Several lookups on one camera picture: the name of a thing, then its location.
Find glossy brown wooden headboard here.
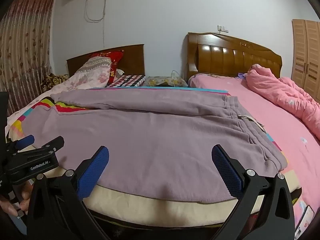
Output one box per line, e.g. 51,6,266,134
187,32,282,80

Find air conditioner power cable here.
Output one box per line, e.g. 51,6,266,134
84,0,108,48

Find red floral pillow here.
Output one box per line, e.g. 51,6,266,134
90,51,124,85

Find leopard print blanket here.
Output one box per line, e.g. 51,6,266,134
40,73,69,93

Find white charger cable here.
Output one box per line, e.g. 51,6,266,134
171,70,184,85

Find colourful striped blanket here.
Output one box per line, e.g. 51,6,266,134
6,86,303,230

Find pink floral quilt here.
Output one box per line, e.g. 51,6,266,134
6,56,112,130

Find smartphone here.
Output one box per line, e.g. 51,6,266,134
294,205,315,239

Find purple pants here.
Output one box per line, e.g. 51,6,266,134
24,89,288,203

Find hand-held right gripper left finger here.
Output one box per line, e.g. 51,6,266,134
26,146,110,240

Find person's left hand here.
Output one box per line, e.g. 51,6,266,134
0,180,34,218

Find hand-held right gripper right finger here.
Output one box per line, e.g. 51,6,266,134
211,144,295,240

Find dark flat wooden headboard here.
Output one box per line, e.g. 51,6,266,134
66,44,145,77

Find pink bed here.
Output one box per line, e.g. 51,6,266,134
187,74,320,230

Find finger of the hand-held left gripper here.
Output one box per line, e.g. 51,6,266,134
5,134,35,153
15,136,65,159

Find brown floral curtain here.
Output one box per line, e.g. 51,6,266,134
0,0,57,117

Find light wooden wardrobe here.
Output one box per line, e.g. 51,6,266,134
292,19,320,97

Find nightstand with floral cover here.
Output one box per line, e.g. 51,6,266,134
145,76,188,88

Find plaid cloth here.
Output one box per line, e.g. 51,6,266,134
106,74,146,88

